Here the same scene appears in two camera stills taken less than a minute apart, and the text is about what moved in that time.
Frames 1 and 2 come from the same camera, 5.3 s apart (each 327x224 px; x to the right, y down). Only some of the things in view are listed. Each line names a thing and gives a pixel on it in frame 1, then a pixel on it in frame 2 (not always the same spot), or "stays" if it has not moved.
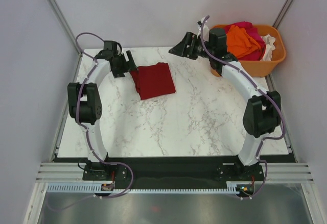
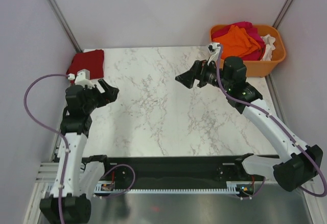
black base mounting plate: [174, 171] stays
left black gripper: [128, 66] -> [110, 96]
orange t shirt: [239, 43] stays
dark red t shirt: [153, 80] -> [91, 60]
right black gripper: [190, 39] -> [187, 78]
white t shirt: [270, 47] stays
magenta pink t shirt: [254, 32] stays
